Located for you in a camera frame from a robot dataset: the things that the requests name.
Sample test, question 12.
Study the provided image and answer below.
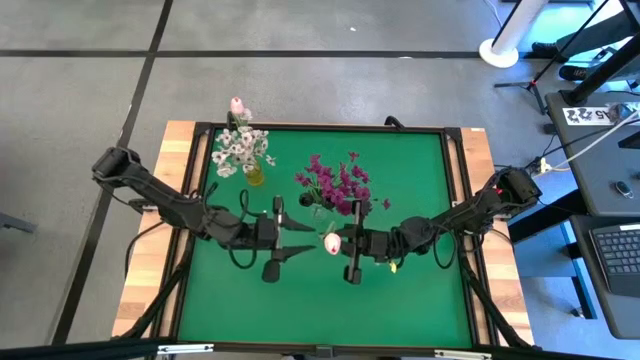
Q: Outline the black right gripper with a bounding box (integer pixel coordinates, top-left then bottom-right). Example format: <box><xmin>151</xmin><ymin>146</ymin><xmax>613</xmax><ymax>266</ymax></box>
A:
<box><xmin>336</xmin><ymin>199</ymin><xmax>401</xmax><ymax>286</ymax></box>

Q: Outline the silver frame bracket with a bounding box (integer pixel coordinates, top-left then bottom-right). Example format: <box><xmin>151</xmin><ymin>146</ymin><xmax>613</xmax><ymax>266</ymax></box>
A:
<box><xmin>156</xmin><ymin>342</ymin><xmax>216</xmax><ymax>357</ymax></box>
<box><xmin>433</xmin><ymin>349</ymin><xmax>494</xmax><ymax>360</ymax></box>

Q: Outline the black table frame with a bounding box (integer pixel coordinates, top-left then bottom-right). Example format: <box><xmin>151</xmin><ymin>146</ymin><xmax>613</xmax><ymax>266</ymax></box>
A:
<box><xmin>112</xmin><ymin>120</ymin><xmax>536</xmax><ymax>360</ymax></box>

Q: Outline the dark gray desk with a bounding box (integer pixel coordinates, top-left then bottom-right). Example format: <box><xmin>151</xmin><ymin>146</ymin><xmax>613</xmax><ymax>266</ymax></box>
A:
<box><xmin>568</xmin><ymin>214</ymin><xmax>640</xmax><ymax>341</ymax></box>

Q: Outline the black desk leg beam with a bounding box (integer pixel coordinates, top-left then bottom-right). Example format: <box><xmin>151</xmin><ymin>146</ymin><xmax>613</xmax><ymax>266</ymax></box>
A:
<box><xmin>558</xmin><ymin>29</ymin><xmax>640</xmax><ymax>107</ymax></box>

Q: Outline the clear glass vase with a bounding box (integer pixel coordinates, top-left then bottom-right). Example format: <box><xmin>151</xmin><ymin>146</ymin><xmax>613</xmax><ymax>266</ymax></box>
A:
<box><xmin>309</xmin><ymin>204</ymin><xmax>331</xmax><ymax>225</ymax></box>

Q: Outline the person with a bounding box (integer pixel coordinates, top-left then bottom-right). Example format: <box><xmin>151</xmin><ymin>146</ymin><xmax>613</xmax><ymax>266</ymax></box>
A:
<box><xmin>530</xmin><ymin>9</ymin><xmax>640</xmax><ymax>83</ymax></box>

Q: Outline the white pole with round base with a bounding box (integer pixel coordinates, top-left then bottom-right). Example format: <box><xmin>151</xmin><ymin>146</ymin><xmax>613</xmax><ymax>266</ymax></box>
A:
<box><xmin>478</xmin><ymin>0</ymin><xmax>550</xmax><ymax>70</ymax></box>

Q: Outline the green table mat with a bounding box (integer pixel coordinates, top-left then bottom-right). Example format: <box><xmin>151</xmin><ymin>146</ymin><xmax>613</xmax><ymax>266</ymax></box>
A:
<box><xmin>177</xmin><ymin>130</ymin><xmax>473</xmax><ymax>350</ymax></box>

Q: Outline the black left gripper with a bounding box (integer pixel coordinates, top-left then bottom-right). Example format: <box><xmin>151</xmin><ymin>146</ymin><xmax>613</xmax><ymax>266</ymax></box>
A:
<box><xmin>244</xmin><ymin>195</ymin><xmax>318</xmax><ymax>284</ymax></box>

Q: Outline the yellow glass vase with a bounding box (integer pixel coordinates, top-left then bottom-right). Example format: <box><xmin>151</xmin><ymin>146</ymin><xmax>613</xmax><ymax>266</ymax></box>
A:
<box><xmin>243</xmin><ymin>162</ymin><xmax>266</xmax><ymax>188</ymax></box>

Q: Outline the pink artificial tulip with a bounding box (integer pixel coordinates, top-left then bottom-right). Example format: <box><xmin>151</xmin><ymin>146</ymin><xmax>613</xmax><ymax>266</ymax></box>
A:
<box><xmin>229</xmin><ymin>96</ymin><xmax>252</xmax><ymax>127</ymax></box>
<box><xmin>319</xmin><ymin>219</ymin><xmax>344</xmax><ymax>257</ymax></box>

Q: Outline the large white artificial flower bunch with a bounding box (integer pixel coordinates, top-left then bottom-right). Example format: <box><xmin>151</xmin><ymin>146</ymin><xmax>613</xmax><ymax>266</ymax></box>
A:
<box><xmin>210</xmin><ymin>128</ymin><xmax>251</xmax><ymax>180</ymax></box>

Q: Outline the black tripod stand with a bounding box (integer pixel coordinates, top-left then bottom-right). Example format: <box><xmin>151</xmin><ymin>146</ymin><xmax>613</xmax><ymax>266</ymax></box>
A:
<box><xmin>493</xmin><ymin>0</ymin><xmax>612</xmax><ymax>117</ymax></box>

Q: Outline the printed paper label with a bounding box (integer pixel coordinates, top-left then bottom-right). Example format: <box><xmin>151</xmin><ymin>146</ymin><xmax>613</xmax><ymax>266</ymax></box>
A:
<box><xmin>562</xmin><ymin>105</ymin><xmax>615</xmax><ymax>127</ymax></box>

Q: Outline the black keyboard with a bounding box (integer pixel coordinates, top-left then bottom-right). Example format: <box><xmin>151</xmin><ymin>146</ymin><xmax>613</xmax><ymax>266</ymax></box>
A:
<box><xmin>588</xmin><ymin>223</ymin><xmax>640</xmax><ymax>297</ymax></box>

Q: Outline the white cable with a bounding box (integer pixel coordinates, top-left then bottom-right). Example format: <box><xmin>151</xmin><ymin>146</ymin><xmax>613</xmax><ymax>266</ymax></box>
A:
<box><xmin>532</xmin><ymin>110</ymin><xmax>640</xmax><ymax>179</ymax></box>

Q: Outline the gray furniture foot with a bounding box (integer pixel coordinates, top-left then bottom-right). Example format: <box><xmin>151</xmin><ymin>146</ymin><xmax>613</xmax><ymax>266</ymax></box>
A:
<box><xmin>0</xmin><ymin>211</ymin><xmax>39</xmax><ymax>235</ymax></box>

